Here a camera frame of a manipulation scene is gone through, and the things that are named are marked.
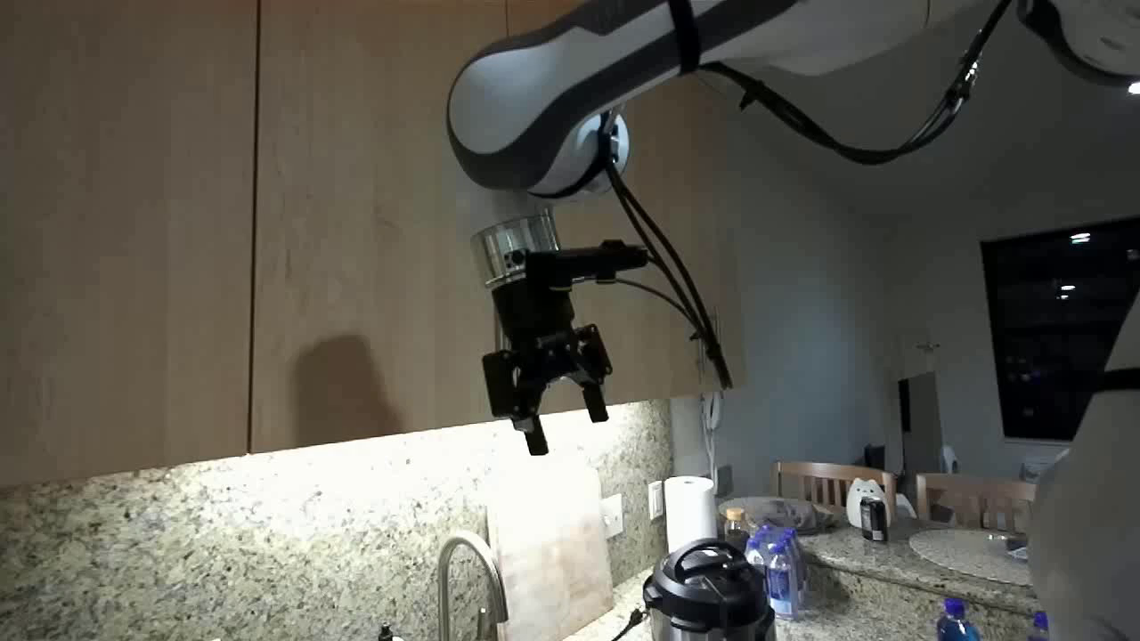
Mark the right wooden chair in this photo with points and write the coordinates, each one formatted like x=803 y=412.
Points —
x=985 y=503

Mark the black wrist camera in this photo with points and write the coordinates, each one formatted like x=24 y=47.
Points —
x=598 y=260

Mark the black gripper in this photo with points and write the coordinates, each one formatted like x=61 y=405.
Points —
x=537 y=315

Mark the white paper towel roll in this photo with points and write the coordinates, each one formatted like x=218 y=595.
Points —
x=688 y=510

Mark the black pressure cooker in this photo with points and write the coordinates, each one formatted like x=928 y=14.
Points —
x=706 y=593

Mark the wooden chair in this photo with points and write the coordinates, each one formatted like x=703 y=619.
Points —
x=985 y=503
x=832 y=485

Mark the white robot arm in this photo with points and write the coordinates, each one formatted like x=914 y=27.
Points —
x=540 y=119

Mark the wooden cabinet door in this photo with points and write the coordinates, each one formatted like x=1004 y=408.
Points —
x=367 y=301
x=128 y=233
x=677 y=181

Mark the left wooden chair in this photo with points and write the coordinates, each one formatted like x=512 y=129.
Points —
x=832 y=485

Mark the chrome kitchen faucet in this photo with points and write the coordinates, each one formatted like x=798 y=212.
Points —
x=479 y=589

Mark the dark window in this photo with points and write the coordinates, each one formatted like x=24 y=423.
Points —
x=1057 y=309

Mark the wooden cutting board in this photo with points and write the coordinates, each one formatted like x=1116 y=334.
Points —
x=550 y=541

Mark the white wall outlet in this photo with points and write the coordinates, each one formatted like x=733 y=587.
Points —
x=616 y=516

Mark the blue cap water bottle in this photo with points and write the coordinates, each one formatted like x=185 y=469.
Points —
x=955 y=621

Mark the pack of water bottles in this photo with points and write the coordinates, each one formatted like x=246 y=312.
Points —
x=776 y=552

